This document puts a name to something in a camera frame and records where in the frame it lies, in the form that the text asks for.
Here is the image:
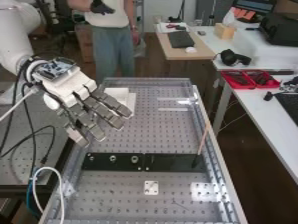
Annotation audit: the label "black headphones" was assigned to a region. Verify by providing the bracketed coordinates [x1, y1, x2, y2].
[218, 48, 252, 67]

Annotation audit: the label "black keyboard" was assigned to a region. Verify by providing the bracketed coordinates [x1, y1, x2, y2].
[272, 92, 298, 127]

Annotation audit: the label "small cardboard box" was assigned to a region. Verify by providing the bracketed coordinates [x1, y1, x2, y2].
[213, 22, 237, 41]

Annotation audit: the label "red tray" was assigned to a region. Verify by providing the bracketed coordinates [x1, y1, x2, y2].
[219, 70, 258, 90]
[245, 69, 282, 90]

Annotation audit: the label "thin stick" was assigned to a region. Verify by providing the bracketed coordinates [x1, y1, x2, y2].
[191, 113, 214, 167]

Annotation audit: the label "long white desk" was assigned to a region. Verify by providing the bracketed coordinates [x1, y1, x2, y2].
[211, 73, 298, 188]

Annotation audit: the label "black bag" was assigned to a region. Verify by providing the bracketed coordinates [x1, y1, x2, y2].
[258, 12, 298, 47]

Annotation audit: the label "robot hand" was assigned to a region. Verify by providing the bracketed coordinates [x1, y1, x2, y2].
[32, 57, 134, 148]

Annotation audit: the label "small square metal plate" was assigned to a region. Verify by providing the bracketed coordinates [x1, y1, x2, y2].
[142, 180, 159, 196]

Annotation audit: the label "small white box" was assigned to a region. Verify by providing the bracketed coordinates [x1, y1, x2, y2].
[102, 86, 138, 116]

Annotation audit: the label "clear box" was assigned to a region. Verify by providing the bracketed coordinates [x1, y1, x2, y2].
[38, 77, 250, 224]

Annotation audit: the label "black cable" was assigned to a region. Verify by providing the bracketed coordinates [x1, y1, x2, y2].
[0, 61, 57, 168]

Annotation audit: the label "blue cable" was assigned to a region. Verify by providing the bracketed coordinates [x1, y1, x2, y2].
[24, 179, 40, 216]

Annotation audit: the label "wooden desk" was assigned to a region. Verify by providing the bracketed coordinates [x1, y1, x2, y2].
[153, 23, 219, 88]

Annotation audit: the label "white cable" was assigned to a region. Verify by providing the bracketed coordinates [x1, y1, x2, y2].
[29, 166, 66, 224]
[0, 87, 40, 123]

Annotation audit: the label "black plate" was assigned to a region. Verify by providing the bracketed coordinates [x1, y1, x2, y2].
[81, 152, 207, 174]

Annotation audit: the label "person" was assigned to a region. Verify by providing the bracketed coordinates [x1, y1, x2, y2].
[65, 0, 143, 85]

